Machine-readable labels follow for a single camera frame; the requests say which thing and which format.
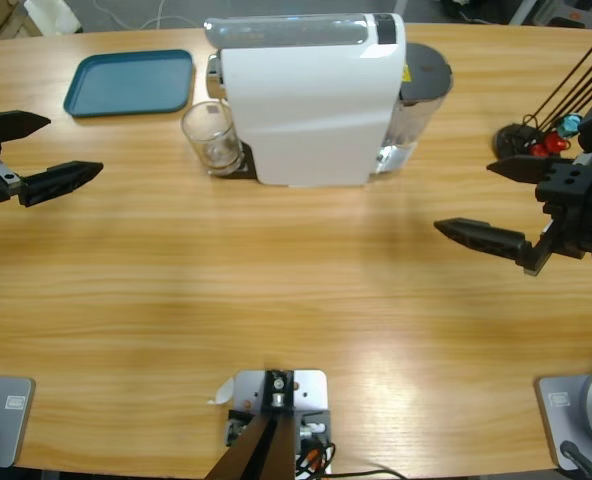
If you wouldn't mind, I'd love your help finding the black and orange cable bundle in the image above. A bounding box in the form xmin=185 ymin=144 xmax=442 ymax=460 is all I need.
xmin=295 ymin=438 xmax=408 ymax=480

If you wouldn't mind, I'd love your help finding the dark camera post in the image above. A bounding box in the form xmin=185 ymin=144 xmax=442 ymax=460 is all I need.
xmin=206 ymin=369 xmax=297 ymax=480

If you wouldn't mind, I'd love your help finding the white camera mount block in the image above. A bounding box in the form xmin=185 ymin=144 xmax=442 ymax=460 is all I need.
xmin=225 ymin=368 xmax=333 ymax=475

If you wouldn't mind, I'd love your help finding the black office chair base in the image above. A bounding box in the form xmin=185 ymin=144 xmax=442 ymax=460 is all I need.
xmin=438 ymin=0 xmax=510 ymax=25

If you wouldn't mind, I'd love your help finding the clear water tank black lid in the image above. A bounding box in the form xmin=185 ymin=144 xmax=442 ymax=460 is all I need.
xmin=385 ymin=42 xmax=456 ymax=151

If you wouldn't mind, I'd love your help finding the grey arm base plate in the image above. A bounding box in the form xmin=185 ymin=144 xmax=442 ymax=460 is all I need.
xmin=0 ymin=375 xmax=36 ymax=470
xmin=534 ymin=368 xmax=592 ymax=472

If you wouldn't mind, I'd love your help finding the black base cable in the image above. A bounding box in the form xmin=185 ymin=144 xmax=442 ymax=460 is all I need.
xmin=559 ymin=439 xmax=592 ymax=480

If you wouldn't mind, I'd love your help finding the black capsule holder with rods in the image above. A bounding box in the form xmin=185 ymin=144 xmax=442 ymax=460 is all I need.
xmin=493 ymin=32 xmax=592 ymax=161

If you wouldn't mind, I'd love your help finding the teal coffee capsule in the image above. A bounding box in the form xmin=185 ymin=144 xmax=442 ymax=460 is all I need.
xmin=559 ymin=113 xmax=585 ymax=139

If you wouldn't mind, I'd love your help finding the white paper tab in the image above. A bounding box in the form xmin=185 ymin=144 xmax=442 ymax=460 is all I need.
xmin=205 ymin=377 xmax=236 ymax=406

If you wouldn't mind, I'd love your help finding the grey coffee machine lid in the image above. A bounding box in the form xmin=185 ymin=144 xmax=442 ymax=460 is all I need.
xmin=203 ymin=13 xmax=372 ymax=49

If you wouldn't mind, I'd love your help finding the white foam block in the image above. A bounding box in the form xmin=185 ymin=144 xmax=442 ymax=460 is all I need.
xmin=23 ymin=0 xmax=83 ymax=35

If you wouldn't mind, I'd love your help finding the clear glass cup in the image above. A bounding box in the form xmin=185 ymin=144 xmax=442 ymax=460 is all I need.
xmin=180 ymin=99 xmax=245 ymax=176

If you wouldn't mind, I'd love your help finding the white floor cable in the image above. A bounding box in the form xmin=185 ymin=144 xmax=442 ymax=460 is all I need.
xmin=93 ymin=0 xmax=202 ymax=31

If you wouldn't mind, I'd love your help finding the white capsule coffee machine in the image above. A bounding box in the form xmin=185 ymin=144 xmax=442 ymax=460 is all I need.
xmin=203 ymin=12 xmax=456 ymax=190

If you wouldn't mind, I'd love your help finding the dark equipment with orange part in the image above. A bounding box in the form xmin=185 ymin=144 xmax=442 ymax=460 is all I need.
xmin=545 ymin=0 xmax=592 ymax=29

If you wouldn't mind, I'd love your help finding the teal plastic serving tray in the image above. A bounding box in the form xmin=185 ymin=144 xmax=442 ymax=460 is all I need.
xmin=63 ymin=48 xmax=196 ymax=119

